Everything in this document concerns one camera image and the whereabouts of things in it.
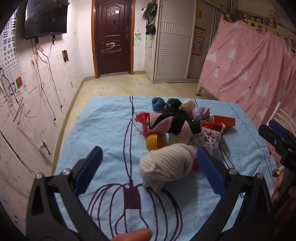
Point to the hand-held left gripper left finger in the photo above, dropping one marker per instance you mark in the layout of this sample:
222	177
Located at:
92	162

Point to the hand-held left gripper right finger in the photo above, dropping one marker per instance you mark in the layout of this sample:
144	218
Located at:
209	172

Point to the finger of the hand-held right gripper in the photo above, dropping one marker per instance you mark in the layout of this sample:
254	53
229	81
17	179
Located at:
278	128
283	148

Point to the white knitted sock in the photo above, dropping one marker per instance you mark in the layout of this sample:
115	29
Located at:
166	163

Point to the large orange cardboard box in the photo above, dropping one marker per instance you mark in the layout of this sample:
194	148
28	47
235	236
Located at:
223	121

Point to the black plastic bag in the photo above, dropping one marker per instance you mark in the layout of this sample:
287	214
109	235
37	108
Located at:
173	104

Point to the person's right hand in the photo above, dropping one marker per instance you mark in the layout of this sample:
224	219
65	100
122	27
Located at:
277	190

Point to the person's left hand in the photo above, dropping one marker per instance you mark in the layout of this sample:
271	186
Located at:
134	236

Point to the small red item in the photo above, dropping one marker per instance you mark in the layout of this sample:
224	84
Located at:
197	165

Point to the white chair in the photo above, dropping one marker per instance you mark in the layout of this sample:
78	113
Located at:
278	111

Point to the heart print cloth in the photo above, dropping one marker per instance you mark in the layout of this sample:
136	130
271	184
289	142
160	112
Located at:
209	141

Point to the blue printed tablecloth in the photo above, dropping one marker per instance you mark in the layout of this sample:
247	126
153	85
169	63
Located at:
104	120

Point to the cream cloth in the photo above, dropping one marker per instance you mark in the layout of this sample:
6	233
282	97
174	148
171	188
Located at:
180	139

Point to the pink and black cloth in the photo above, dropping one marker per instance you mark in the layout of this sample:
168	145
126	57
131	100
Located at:
175	125

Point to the purple rolled sock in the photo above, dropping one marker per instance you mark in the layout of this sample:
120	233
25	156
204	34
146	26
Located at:
201	113

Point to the pink tree print curtain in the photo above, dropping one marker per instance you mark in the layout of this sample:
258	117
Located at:
249	69

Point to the red shiny packet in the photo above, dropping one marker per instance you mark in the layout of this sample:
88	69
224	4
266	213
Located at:
141	117

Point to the cream rolled sock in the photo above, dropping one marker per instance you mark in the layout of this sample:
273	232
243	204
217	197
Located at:
189	106

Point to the blue rolled sock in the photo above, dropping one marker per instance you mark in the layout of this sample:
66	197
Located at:
158	103

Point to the colourful grid poster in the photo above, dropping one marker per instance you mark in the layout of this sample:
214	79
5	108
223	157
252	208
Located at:
198	41

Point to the dark brown door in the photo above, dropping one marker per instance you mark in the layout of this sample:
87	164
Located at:
113	34

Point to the white slatted wardrobe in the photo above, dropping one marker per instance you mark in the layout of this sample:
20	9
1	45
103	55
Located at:
171	46

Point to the yellow sticky note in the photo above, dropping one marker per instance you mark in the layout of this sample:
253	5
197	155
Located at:
198	13

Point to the eye chart poster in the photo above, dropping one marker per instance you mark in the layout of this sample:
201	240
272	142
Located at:
10	46

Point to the black hanging bag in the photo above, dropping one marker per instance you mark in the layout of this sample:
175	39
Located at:
150	9
150	29

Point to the white wall socket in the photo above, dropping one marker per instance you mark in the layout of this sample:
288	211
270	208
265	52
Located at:
42	145

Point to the small wall panel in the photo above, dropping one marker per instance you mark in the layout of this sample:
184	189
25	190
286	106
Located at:
65	55

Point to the black wall television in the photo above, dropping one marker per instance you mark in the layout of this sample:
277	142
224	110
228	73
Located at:
46	18

